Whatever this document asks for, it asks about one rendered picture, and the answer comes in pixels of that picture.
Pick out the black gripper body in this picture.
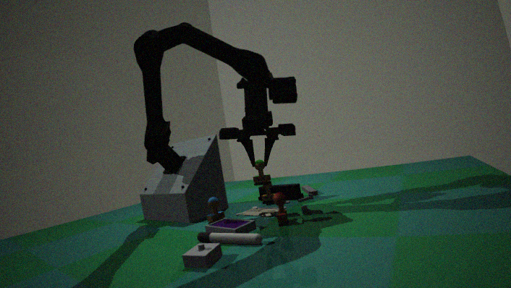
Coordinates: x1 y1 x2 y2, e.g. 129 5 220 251
219 103 296 140

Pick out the beige inspection card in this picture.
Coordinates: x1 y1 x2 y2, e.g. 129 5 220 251
237 206 279 216

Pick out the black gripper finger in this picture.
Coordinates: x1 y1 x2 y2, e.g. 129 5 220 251
237 139 255 167
264 137 279 166

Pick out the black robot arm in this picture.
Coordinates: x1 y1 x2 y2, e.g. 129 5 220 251
134 22 297 174

